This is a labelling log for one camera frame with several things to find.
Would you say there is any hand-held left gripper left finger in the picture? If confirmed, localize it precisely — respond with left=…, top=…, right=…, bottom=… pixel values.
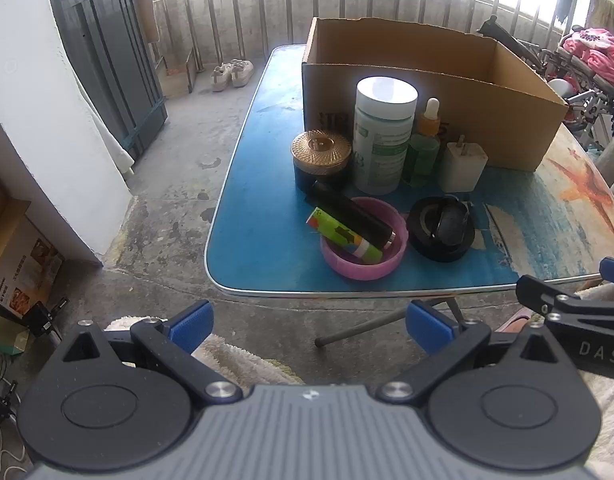
left=62, top=300, right=240, bottom=406

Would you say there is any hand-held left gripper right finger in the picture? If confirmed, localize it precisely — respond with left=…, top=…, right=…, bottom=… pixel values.
left=377, top=300, right=580, bottom=407

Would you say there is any black tape roll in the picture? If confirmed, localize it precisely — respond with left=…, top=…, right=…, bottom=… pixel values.
left=407, top=196, right=477, bottom=262

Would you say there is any pink plastic lid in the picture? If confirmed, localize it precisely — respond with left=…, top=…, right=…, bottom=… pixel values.
left=320, top=197, right=409, bottom=281

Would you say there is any black tube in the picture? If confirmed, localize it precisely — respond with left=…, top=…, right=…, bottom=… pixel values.
left=307, top=180, right=395, bottom=250

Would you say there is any green patterned tube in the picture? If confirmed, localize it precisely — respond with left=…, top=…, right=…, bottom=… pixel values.
left=307, top=206, right=383, bottom=263

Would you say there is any white charger plug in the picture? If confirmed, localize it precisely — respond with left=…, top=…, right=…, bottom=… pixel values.
left=439, top=135, right=489, bottom=193

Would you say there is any green dropper bottle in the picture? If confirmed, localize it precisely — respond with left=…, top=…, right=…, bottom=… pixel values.
left=402, top=98, right=442, bottom=188

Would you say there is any brown cardboard box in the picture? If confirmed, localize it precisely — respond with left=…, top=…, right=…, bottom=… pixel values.
left=301, top=16, right=570, bottom=173

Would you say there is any white bottle with green label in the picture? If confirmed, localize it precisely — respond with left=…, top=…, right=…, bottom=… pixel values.
left=352, top=76, right=419, bottom=196

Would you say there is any black jar with gold lid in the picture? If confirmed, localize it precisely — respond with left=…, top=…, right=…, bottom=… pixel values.
left=291, top=130, right=353, bottom=193

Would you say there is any white fluffy towel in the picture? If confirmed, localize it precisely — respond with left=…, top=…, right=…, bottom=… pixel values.
left=104, top=315, right=308, bottom=387

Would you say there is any grey metal table leg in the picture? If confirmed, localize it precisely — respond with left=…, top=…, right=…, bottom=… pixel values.
left=314, top=297, right=463, bottom=347

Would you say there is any black power adapter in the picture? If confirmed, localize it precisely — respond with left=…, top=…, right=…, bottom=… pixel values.
left=24, top=297, right=70, bottom=338

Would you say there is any printed appliance box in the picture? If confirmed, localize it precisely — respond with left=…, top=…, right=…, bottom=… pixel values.
left=0, top=216, right=66, bottom=320

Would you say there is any green box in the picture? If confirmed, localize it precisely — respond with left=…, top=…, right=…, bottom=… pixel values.
left=0, top=310, right=32, bottom=357

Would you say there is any pink blanket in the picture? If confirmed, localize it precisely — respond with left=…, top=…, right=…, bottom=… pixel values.
left=562, top=27, right=614, bottom=83

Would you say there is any brown cardboard carton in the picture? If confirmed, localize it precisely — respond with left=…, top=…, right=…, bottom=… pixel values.
left=0, top=172, right=32, bottom=281

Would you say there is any grey cabinet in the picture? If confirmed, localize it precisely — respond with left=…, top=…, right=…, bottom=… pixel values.
left=49, top=0, right=169, bottom=161

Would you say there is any brown cardboard sheet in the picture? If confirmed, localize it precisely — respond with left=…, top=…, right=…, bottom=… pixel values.
left=132, top=0, right=160, bottom=43

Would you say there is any metal window railing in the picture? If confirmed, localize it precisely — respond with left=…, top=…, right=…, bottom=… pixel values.
left=152, top=0, right=563, bottom=76

